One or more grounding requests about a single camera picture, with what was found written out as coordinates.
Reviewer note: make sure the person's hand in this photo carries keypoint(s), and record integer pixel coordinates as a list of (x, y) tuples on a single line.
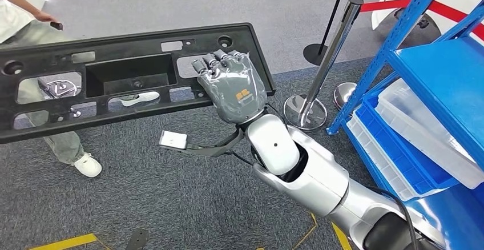
[(45, 17)]

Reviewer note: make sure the small black handheld device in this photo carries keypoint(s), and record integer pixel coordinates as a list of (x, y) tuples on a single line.
[(56, 26)]

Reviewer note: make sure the black plastic frame part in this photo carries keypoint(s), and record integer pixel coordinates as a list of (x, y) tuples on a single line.
[(124, 46)]

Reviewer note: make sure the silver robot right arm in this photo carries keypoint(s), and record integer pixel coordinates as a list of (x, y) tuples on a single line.
[(321, 180)]

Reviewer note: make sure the person's forearm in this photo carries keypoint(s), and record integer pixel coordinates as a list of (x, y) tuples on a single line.
[(21, 2)]

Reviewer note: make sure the blue metal shelf rack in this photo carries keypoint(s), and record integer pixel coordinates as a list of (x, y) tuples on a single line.
[(446, 78)]

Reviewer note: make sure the person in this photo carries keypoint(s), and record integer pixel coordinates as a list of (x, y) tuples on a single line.
[(11, 17)]

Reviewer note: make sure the black round-base pole stand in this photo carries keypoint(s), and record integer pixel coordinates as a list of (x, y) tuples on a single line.
[(317, 55)]

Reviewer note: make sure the red barrier belt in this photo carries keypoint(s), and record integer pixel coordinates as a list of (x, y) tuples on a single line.
[(385, 4), (461, 19)]

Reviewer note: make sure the yellow tape square peeled corner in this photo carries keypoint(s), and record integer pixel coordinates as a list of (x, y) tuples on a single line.
[(340, 237)]

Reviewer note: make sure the blue plastic bin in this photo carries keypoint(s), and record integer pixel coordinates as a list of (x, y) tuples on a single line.
[(408, 165)]

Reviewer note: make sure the chrome stanchion post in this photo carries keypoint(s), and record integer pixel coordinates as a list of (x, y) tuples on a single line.
[(332, 48), (56, 87), (344, 93)]

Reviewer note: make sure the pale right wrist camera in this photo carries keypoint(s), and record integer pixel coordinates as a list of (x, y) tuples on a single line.
[(173, 139)]

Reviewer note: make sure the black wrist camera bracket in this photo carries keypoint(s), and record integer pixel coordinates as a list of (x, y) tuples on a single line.
[(211, 150)]

